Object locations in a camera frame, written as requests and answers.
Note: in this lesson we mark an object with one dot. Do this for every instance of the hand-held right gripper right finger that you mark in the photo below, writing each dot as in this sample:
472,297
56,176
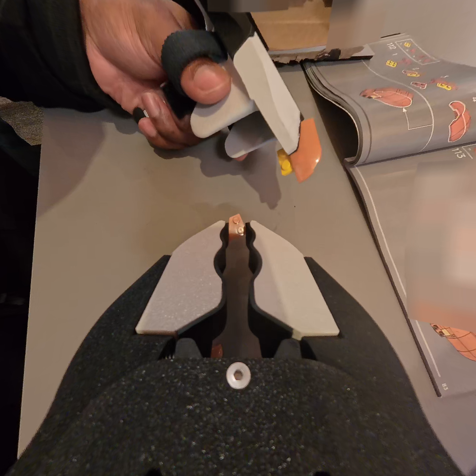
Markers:
294,290

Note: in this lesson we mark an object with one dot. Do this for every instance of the person's left hand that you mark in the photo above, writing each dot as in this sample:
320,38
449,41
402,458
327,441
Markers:
126,52

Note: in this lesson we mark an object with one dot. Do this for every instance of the grey instruction booklet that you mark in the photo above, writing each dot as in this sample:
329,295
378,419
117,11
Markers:
387,126

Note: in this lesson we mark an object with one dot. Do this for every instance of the cardboard box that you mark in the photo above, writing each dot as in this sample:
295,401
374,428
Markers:
290,26

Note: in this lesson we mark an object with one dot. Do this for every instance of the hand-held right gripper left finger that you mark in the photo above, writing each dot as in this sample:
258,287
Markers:
186,290

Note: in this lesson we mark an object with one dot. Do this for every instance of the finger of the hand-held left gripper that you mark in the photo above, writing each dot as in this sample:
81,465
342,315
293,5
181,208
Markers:
245,143
268,93

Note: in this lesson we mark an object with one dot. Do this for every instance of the grey desk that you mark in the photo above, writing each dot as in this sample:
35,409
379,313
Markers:
134,193

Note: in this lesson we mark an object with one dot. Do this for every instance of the brown curved brick piece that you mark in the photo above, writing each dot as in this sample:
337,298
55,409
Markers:
306,149

